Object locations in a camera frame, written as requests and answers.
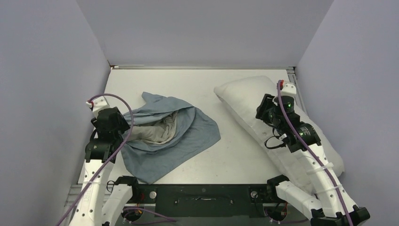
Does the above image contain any patchwork and blue pillowcase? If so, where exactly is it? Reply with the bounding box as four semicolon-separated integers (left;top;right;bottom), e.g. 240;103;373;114
121;92;221;184

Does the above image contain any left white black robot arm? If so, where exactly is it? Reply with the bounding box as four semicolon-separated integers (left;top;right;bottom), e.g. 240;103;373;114
69;107;140;226

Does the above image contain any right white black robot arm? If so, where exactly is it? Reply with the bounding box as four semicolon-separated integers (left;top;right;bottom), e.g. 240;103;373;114
255;94;370;226

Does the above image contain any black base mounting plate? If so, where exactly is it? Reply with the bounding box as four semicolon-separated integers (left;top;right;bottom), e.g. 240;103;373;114
127;184;287;219

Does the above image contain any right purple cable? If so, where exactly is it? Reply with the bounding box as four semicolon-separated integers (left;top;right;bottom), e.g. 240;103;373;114
277;80;354;226

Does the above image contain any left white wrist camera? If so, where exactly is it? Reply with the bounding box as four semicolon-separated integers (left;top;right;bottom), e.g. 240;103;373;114
86;96;110;118

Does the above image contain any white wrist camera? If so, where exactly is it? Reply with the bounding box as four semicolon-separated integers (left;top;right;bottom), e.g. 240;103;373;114
86;96;110;118
277;80;297;97

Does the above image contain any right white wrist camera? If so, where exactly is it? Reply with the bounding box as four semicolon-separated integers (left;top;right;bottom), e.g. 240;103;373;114
277;80;297;97

